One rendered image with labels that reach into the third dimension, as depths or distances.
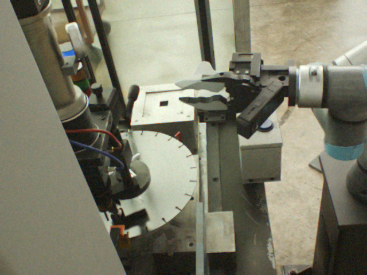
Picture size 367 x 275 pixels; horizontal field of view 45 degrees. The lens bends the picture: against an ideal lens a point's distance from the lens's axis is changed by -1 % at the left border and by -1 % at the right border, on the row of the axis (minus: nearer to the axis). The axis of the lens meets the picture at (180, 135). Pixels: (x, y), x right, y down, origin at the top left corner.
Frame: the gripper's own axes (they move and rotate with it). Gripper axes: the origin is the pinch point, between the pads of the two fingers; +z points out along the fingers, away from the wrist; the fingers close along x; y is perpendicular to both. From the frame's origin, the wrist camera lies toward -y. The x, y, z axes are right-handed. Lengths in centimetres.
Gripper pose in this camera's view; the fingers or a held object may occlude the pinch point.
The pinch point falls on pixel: (183, 94)
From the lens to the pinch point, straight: 82.0
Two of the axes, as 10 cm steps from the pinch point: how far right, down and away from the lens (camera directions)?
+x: -1.6, -6.0, -7.8
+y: 1.6, -8.0, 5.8
